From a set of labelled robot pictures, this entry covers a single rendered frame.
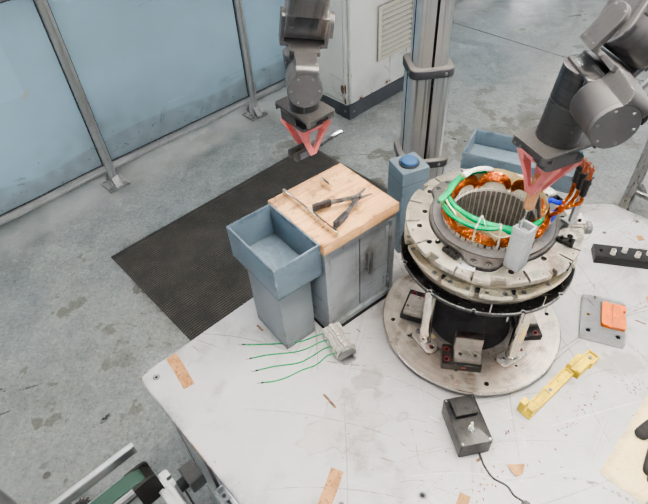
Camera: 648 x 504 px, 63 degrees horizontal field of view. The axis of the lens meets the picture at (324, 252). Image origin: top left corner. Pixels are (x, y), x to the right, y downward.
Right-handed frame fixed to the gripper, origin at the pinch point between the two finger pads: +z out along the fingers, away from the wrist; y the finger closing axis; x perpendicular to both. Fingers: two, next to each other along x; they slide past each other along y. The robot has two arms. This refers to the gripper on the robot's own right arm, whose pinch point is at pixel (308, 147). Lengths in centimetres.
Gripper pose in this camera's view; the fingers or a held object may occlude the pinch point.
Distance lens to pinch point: 104.4
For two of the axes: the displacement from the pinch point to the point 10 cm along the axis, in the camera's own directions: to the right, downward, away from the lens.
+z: 0.6, 7.0, 7.2
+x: 7.7, -4.9, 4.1
